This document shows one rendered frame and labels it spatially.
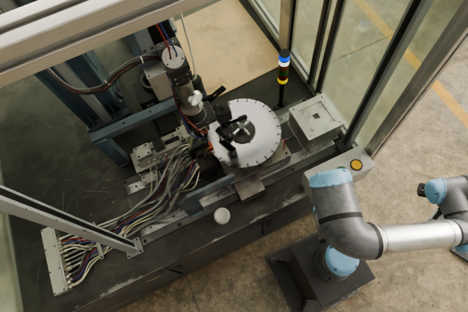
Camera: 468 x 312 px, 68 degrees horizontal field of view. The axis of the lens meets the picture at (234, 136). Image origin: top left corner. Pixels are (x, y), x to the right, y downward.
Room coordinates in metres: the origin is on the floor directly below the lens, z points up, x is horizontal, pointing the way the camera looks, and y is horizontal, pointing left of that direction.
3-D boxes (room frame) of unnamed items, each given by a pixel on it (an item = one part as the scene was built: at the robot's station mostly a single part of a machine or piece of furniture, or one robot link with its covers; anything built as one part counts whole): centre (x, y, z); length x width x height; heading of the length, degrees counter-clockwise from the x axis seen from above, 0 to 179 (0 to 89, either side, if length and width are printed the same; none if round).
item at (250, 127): (0.65, -0.04, 0.96); 0.11 x 0.11 x 0.03
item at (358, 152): (0.42, -0.41, 0.82); 0.28 x 0.11 x 0.15; 105
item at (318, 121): (0.68, -0.38, 0.82); 0.18 x 0.18 x 0.15; 15
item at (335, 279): (0.08, -0.30, 0.80); 0.15 x 0.15 x 0.10
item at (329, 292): (0.08, -0.30, 0.37); 0.40 x 0.40 x 0.75; 15
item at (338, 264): (0.09, -0.30, 0.91); 0.13 x 0.12 x 0.14; 177
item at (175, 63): (0.74, 0.16, 1.45); 0.35 x 0.07 x 0.28; 15
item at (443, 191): (0.18, -0.61, 1.21); 0.11 x 0.11 x 0.08; 87
